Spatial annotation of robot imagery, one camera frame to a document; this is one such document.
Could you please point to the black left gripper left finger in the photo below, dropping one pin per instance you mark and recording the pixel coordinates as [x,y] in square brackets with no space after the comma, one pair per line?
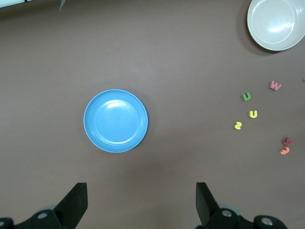
[69,210]

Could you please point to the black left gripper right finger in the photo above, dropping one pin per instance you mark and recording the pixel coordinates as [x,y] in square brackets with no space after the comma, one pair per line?
[209,212]

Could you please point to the yellow foam letter S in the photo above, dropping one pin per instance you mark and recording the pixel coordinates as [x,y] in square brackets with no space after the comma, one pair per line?
[238,125]

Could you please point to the yellow foam letter U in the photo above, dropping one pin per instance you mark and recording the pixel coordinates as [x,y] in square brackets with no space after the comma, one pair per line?
[251,115]

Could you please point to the green foam letter U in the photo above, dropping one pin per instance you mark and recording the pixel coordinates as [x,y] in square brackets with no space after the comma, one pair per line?
[244,97]

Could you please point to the orange foam letter t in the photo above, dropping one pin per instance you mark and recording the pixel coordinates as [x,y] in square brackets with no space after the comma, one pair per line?
[284,151]

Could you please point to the blue plate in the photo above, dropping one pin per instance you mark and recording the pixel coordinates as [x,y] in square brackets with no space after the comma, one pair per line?
[115,121]

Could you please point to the dark red foam letter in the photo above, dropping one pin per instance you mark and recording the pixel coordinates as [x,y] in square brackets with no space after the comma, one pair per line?
[287,142]

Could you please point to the pink foam letter W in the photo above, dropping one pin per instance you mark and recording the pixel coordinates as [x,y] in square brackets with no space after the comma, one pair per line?
[276,86]

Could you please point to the brown table mat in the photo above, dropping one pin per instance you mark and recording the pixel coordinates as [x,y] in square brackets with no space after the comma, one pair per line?
[166,59]

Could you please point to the beige plate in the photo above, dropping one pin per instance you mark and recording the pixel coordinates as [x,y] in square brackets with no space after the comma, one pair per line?
[274,23]

